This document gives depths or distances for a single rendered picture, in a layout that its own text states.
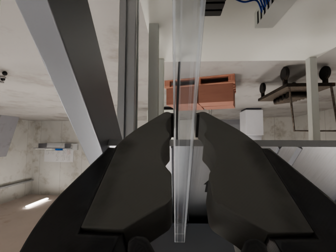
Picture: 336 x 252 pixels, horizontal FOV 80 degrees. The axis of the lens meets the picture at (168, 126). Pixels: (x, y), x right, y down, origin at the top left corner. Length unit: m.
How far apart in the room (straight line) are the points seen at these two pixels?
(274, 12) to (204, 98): 2.62
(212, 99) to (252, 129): 3.60
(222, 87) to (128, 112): 2.77
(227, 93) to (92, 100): 3.00
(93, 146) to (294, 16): 0.66
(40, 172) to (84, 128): 12.79
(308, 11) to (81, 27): 0.65
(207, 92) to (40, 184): 11.22
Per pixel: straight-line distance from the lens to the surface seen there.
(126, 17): 0.55
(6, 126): 11.00
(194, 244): 0.33
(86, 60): 0.19
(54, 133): 12.40
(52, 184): 12.64
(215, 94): 3.16
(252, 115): 6.63
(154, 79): 0.62
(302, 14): 0.75
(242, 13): 0.68
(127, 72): 0.50
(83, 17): 0.19
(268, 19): 0.64
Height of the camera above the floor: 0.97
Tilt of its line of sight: 4 degrees down
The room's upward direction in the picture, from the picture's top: 180 degrees counter-clockwise
